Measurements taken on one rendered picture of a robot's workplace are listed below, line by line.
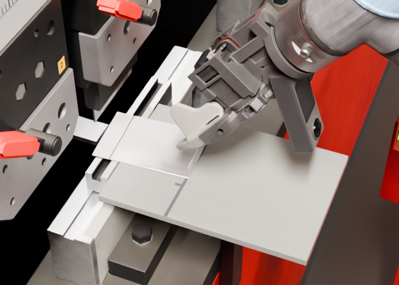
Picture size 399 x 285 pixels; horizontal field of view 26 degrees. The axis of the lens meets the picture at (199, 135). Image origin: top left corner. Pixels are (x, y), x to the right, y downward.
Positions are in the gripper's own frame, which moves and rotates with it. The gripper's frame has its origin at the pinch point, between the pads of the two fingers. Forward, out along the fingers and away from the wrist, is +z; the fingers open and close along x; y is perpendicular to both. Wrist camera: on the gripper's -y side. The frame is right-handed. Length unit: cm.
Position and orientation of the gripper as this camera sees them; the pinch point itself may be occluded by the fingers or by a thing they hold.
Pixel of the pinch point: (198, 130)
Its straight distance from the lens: 105.5
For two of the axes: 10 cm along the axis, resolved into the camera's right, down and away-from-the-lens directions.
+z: -6.0, 3.8, 7.1
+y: -7.1, -6.6, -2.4
